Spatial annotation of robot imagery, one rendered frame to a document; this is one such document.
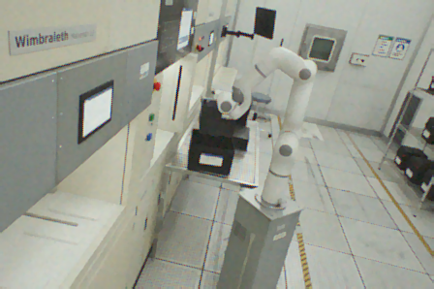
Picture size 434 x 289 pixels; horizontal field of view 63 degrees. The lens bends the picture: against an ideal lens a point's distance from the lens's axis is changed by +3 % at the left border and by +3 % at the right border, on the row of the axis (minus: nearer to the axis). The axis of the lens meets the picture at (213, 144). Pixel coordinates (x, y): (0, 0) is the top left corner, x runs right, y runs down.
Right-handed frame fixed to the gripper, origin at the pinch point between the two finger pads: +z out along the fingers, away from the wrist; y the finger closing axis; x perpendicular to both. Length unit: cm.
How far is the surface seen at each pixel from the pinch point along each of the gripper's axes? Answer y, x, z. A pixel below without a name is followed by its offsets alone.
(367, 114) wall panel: 308, -93, 374
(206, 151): -3.9, -35.3, -13.9
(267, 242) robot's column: 34, -67, -54
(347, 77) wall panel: 254, -35, 384
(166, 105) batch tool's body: -33.3, -20.0, 18.8
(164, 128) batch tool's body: -33, -37, 18
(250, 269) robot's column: 29, -88, -52
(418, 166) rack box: 258, -88, 148
